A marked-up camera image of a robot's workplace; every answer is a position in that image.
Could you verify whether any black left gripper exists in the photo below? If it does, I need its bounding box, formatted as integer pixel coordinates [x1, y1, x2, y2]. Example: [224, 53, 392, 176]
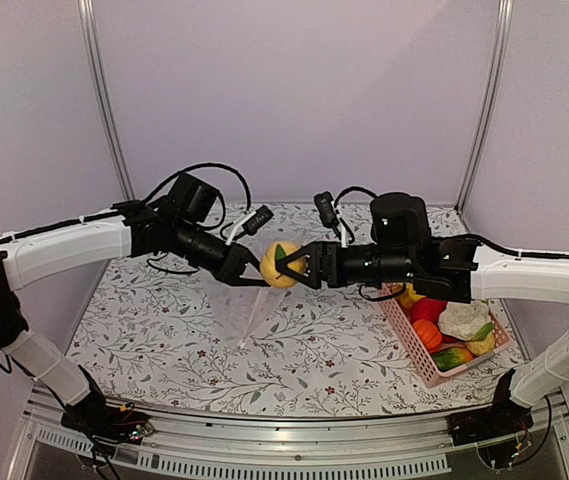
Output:
[172, 220, 275, 287]

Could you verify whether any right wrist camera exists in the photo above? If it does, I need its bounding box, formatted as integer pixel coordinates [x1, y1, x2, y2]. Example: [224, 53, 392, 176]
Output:
[313, 191, 355, 248]

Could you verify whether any yellow toy corn piece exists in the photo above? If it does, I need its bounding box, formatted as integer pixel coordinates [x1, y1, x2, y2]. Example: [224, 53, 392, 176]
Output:
[465, 332, 496, 357]

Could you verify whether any orange toy tangerine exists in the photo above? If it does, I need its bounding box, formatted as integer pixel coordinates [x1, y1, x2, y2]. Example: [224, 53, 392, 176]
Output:
[412, 319, 443, 353]

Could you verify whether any green orange toy mango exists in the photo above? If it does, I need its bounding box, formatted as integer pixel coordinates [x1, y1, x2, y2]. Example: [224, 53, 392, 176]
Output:
[432, 346, 474, 372]

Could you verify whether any left aluminium frame post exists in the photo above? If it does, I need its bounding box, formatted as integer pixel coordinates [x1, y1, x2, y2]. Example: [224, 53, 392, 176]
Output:
[77, 0, 135, 200]

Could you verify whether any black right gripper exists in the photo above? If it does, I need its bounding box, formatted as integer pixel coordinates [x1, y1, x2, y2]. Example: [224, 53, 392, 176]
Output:
[276, 241, 416, 289]

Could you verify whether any red toy apple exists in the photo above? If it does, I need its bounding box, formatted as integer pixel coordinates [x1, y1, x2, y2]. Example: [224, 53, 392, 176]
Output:
[410, 297, 448, 324]

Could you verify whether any clear zip top bag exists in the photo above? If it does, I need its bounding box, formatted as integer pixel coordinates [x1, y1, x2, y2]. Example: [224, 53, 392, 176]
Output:
[206, 227, 315, 351]

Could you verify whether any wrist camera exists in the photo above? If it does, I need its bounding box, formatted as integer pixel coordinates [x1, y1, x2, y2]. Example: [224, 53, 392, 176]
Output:
[220, 205, 274, 245]
[313, 191, 355, 248]

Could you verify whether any front aluminium rail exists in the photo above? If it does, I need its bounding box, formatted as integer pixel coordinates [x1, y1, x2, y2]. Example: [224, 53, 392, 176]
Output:
[8, 388, 569, 479]

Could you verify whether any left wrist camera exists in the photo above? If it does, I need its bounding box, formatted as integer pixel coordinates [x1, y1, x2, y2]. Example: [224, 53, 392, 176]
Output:
[220, 205, 274, 245]

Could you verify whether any aluminium frame post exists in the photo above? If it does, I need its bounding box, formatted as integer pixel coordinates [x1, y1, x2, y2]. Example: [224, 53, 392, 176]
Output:
[77, 0, 135, 200]
[455, 0, 514, 215]

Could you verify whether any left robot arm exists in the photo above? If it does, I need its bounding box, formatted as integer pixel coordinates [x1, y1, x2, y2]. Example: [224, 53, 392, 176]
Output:
[0, 166, 266, 434]

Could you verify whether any pink plastic basket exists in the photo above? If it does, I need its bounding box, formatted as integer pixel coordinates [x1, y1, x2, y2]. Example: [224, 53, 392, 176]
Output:
[380, 298, 513, 388]

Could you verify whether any yellow toy banana bunch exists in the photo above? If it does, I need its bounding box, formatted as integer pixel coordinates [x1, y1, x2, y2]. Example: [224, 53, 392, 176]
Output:
[397, 284, 424, 311]

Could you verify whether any right aluminium frame post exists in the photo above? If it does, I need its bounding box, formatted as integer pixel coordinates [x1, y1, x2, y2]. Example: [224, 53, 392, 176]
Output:
[455, 0, 514, 215]

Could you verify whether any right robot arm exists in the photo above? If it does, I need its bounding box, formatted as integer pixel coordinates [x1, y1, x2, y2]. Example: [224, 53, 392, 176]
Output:
[275, 192, 569, 436]

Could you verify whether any white toy cauliflower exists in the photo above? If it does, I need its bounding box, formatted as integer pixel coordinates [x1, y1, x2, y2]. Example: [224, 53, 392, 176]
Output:
[438, 301, 491, 340]

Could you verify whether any small circuit board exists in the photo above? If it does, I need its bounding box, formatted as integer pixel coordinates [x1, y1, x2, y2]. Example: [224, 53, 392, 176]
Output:
[124, 421, 154, 443]

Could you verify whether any yellow toy lemon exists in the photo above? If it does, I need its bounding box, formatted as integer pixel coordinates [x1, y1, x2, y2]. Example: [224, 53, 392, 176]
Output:
[259, 240, 310, 290]

